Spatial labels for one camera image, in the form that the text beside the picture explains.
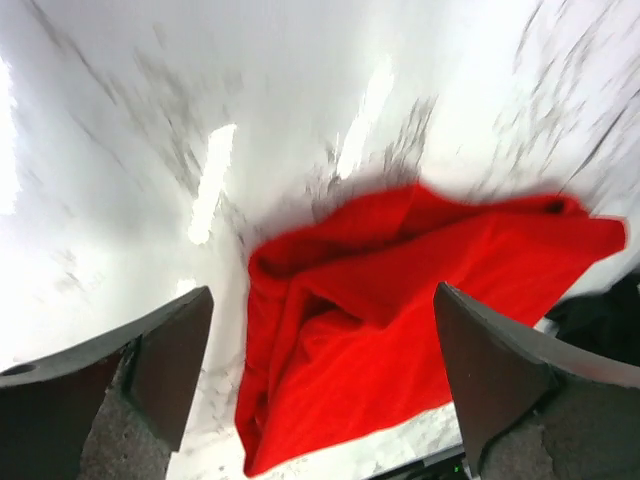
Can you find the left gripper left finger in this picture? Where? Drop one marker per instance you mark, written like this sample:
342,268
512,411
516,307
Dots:
113,407

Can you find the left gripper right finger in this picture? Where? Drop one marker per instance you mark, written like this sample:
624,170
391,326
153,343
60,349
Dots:
530,406

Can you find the bright red t shirt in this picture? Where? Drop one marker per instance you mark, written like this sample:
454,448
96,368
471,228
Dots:
341,334

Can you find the black t shirt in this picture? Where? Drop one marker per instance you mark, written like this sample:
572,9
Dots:
606,323

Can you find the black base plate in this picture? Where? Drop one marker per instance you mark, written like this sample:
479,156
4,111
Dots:
446,464

